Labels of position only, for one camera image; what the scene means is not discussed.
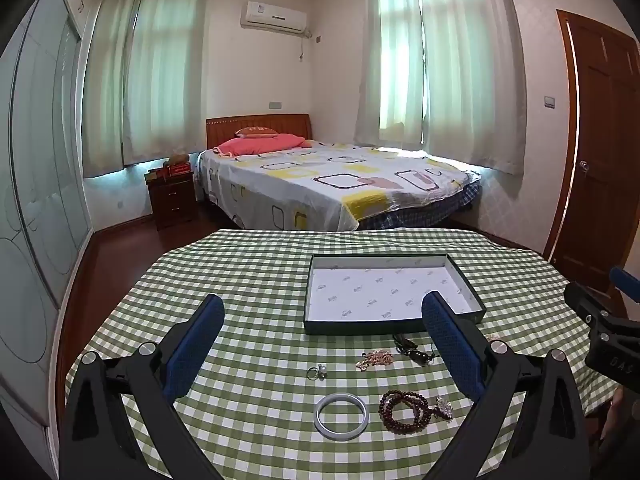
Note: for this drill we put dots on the brown object on nightstand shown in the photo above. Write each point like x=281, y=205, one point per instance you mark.
x=177, y=160

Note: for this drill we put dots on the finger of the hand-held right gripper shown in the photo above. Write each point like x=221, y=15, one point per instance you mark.
x=585, y=301
x=627, y=282

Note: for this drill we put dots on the brown cushion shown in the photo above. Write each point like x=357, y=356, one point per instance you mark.
x=256, y=132

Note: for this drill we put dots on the blue plaid bed skirt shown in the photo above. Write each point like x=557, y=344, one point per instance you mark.
x=430, y=210

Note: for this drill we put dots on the pink pillow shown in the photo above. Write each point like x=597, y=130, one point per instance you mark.
x=260, y=145

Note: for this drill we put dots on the stack of books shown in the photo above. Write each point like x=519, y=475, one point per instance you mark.
x=156, y=175

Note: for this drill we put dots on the dark green cardboard box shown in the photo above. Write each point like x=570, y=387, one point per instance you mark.
x=380, y=290

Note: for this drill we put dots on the black hair clip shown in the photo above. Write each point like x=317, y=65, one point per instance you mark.
x=416, y=355

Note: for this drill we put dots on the white jade bangle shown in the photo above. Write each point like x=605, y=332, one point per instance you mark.
x=317, y=417

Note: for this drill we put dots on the wall light switch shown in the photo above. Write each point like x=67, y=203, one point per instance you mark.
x=550, y=101

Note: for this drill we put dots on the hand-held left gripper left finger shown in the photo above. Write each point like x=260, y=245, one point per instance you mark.
x=195, y=345

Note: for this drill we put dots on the brown wooden door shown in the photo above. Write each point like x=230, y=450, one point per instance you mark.
x=600, y=150

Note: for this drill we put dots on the red box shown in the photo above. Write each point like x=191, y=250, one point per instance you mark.
x=179, y=170

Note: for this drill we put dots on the dark wooden nightstand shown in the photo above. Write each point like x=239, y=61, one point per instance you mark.
x=172, y=200

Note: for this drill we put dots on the green checked tablecloth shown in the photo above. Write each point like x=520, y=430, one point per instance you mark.
x=250, y=285

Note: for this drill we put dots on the frosted glass wardrobe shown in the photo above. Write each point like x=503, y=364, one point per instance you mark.
x=35, y=185

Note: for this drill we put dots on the wooden headboard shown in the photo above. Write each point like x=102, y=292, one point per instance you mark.
x=280, y=125

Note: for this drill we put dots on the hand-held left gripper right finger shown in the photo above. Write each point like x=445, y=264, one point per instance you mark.
x=450, y=345

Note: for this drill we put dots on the white curtain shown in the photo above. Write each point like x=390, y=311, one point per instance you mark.
x=165, y=70
x=470, y=70
x=387, y=60
x=105, y=85

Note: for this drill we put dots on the white air conditioner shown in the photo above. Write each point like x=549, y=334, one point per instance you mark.
x=275, y=17

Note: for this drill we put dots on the bed with patterned sheet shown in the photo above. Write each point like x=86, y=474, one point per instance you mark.
x=310, y=180

